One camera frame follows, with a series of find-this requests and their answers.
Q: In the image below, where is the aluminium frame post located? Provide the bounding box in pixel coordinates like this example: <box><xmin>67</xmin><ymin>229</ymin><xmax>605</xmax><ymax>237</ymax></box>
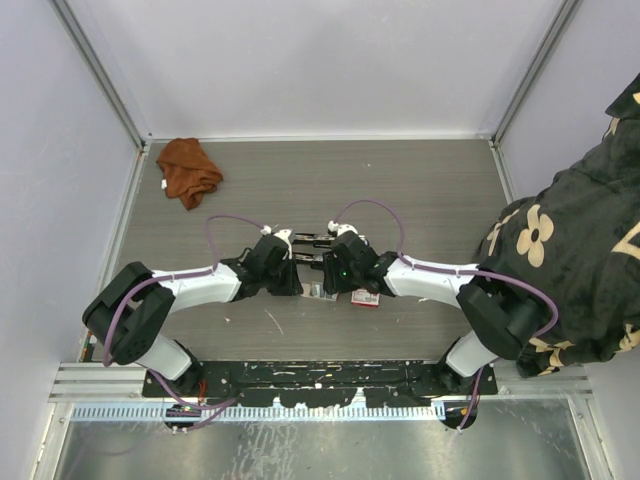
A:
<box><xmin>49</xmin><ymin>0</ymin><xmax>148</xmax><ymax>150</ymax></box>
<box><xmin>490</xmin><ymin>0</ymin><xmax>582</xmax><ymax>148</ymax></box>

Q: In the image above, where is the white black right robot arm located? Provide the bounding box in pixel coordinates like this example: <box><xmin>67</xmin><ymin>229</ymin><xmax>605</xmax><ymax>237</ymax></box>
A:
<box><xmin>322</xmin><ymin>231</ymin><xmax>554</xmax><ymax>394</ymax></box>

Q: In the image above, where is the aluminium frame post left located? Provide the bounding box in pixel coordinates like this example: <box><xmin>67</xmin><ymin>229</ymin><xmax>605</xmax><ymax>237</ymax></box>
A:
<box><xmin>49</xmin><ymin>0</ymin><xmax>148</xmax><ymax>150</ymax></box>

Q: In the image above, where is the perforated cable duct strip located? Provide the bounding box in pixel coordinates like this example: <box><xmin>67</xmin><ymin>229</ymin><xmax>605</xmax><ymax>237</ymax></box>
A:
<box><xmin>70</xmin><ymin>402</ymin><xmax>446</xmax><ymax>423</ymax></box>

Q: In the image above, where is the red white staple box sleeve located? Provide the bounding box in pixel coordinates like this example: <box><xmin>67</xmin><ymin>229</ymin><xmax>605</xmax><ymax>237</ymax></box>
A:
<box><xmin>351</xmin><ymin>289</ymin><xmax>380</xmax><ymax>308</ymax></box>

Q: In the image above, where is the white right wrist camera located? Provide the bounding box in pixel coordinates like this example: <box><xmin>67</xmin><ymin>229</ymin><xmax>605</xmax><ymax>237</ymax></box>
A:
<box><xmin>327</xmin><ymin>220</ymin><xmax>359</xmax><ymax>239</ymax></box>

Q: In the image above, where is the aluminium front rail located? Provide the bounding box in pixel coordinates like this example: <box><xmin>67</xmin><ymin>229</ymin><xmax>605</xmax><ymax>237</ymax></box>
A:
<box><xmin>48</xmin><ymin>362</ymin><xmax>151</xmax><ymax>403</ymax></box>

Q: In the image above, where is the aluminium frame post right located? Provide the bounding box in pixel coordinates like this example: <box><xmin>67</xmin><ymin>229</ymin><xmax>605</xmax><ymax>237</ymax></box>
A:
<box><xmin>490</xmin><ymin>0</ymin><xmax>582</xmax><ymax>148</ymax></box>

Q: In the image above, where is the orange-brown cloth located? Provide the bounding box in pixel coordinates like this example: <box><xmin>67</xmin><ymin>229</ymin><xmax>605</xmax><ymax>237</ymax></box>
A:
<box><xmin>156</xmin><ymin>138</ymin><xmax>224</xmax><ymax>211</ymax></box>

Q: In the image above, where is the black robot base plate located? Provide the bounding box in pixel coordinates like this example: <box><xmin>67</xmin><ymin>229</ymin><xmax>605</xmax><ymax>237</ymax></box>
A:
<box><xmin>171</xmin><ymin>360</ymin><xmax>474</xmax><ymax>408</ymax></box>

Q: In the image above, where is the black stapler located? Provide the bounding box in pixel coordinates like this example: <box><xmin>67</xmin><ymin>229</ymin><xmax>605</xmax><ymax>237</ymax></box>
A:
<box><xmin>292</xmin><ymin>230</ymin><xmax>371</xmax><ymax>249</ymax></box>
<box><xmin>293</xmin><ymin>252</ymin><xmax>324</xmax><ymax>270</ymax></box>

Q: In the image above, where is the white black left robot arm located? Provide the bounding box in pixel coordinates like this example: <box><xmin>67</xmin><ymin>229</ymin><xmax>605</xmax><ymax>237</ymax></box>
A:
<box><xmin>82</xmin><ymin>229</ymin><xmax>302</xmax><ymax>396</ymax></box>

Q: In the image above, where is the black floral fleece garment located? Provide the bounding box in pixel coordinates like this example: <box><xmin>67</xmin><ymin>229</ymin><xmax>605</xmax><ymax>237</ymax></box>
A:
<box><xmin>472</xmin><ymin>80</ymin><xmax>639</xmax><ymax>378</ymax></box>

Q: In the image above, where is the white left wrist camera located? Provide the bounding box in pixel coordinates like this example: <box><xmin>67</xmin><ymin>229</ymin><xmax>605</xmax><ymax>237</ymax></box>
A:
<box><xmin>273</xmin><ymin>229</ymin><xmax>295</xmax><ymax>259</ymax></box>

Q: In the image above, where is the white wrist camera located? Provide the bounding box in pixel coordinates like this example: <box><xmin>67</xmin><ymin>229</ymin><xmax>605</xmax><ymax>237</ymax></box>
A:
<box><xmin>273</xmin><ymin>229</ymin><xmax>295</xmax><ymax>259</ymax></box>
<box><xmin>327</xmin><ymin>220</ymin><xmax>359</xmax><ymax>239</ymax></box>

